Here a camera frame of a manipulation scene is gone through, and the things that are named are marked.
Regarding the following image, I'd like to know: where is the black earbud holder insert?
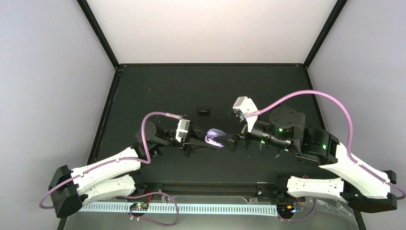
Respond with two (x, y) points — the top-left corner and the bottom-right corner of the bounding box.
(197, 107), (211, 115)

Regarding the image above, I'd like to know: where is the electronics board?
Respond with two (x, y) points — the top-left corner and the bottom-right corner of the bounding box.
(129, 202), (149, 212)
(277, 205), (304, 213)

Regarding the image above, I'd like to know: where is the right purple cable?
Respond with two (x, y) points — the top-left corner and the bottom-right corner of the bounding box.
(242, 90), (406, 222)

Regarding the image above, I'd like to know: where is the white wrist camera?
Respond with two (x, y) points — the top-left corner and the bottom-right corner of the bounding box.
(232, 96), (258, 133)
(175, 119), (190, 143)

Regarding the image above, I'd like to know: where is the black frame post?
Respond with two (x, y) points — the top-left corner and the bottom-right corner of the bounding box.
(77, 0), (120, 69)
(303, 0), (348, 69)

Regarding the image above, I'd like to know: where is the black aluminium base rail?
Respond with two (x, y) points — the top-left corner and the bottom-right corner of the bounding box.
(130, 181), (287, 197)

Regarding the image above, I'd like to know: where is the lilac earbud charging case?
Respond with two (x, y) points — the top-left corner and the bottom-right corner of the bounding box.
(204, 128), (228, 150)

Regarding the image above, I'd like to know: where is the clear plastic sheet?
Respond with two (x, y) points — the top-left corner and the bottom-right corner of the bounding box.
(229, 197), (359, 230)

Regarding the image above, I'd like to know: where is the left black frame post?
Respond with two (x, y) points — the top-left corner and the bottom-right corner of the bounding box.
(77, 0), (120, 69)

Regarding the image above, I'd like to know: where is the white slotted cable duct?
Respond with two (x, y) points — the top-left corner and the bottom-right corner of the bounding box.
(80, 202), (278, 217)

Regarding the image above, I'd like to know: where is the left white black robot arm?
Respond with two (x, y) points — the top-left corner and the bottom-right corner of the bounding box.
(48, 119), (225, 219)

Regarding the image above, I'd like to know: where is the left electronics board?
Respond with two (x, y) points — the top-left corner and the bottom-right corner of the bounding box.
(129, 202), (149, 212)

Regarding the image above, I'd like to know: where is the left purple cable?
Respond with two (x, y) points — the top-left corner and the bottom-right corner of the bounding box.
(38, 111), (185, 210)

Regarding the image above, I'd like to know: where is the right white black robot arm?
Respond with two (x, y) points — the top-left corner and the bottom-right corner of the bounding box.
(215, 105), (397, 213)

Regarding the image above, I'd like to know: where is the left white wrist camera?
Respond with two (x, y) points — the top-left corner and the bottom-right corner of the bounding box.
(175, 119), (190, 143)

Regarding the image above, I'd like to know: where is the purple cable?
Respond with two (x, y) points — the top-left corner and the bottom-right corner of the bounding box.
(242, 90), (406, 222)
(38, 111), (185, 210)

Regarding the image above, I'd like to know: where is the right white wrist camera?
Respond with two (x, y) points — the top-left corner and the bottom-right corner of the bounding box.
(232, 96), (258, 133)

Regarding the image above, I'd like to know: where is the right electronics board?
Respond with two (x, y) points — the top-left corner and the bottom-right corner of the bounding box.
(277, 205), (304, 213)

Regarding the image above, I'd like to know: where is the right black frame post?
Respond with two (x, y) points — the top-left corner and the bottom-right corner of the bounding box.
(303, 0), (348, 69)

